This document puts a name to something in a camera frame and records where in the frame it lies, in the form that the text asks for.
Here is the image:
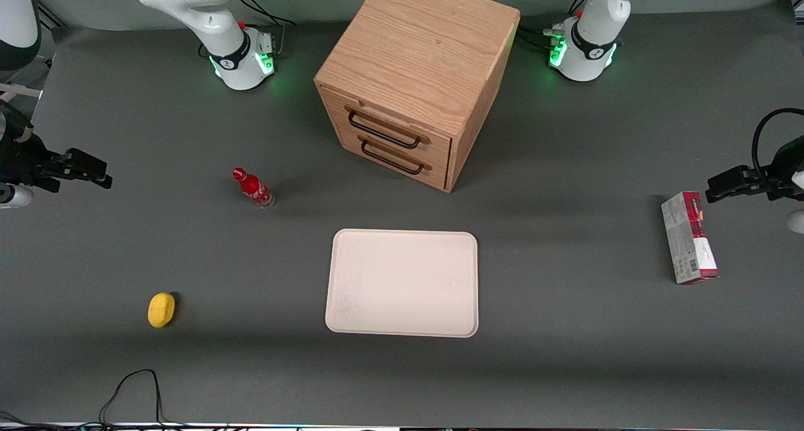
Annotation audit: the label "beige plastic tray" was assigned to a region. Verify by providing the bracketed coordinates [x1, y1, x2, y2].
[325, 229, 479, 339]

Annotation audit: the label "dark metal drawer handle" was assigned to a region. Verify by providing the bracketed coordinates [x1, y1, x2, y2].
[358, 136, 433, 175]
[344, 106, 432, 150]

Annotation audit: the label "red soda bottle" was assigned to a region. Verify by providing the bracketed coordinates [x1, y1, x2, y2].
[232, 167, 276, 209]

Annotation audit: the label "white metal stand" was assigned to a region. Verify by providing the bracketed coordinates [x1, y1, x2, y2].
[0, 54, 54, 102]

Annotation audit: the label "black arm base cables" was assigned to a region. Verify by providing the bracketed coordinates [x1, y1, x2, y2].
[237, 0, 297, 58]
[518, 0, 586, 50]

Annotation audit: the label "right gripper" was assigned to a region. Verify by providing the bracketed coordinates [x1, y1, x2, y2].
[0, 104, 114, 193]

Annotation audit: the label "thin black table cable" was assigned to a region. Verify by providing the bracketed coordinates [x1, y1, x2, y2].
[99, 369, 189, 429]

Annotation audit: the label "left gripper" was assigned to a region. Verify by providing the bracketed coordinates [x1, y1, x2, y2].
[705, 136, 804, 204]

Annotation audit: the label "yellow lemon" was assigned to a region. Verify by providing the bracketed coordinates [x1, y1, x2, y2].
[148, 292, 176, 329]

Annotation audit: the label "wooden drawer cabinet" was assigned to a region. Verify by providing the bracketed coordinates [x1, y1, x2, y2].
[313, 0, 521, 194]

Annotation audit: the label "black looped gripper cable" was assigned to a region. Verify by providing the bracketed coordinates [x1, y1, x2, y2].
[752, 107, 804, 175]

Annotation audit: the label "red grey cardboard box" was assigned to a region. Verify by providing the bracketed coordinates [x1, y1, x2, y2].
[661, 191, 720, 285]

